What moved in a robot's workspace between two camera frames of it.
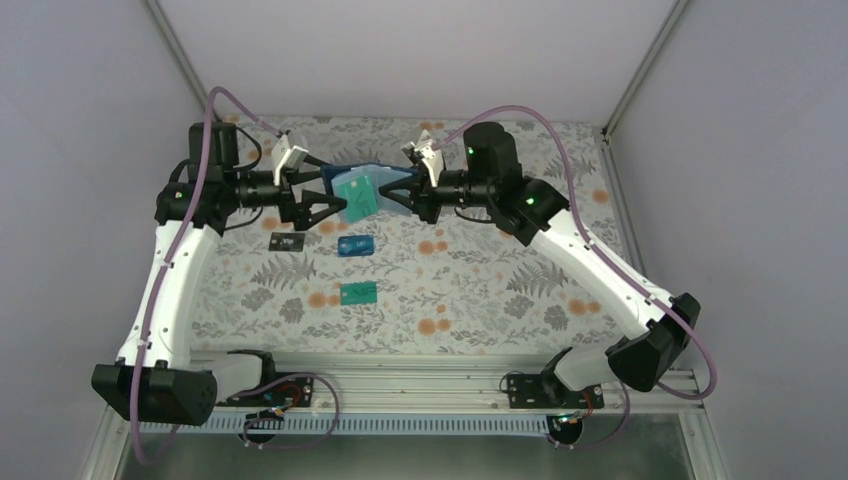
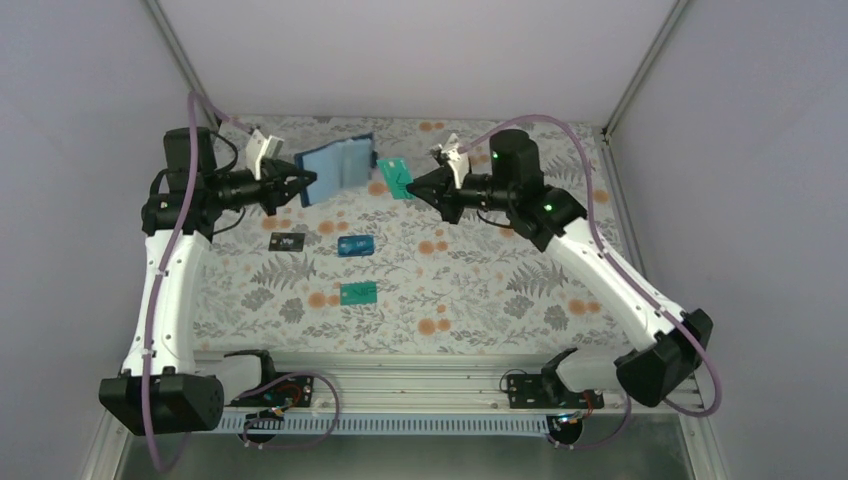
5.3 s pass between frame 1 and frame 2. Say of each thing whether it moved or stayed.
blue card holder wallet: moved
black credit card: stayed
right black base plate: stayed
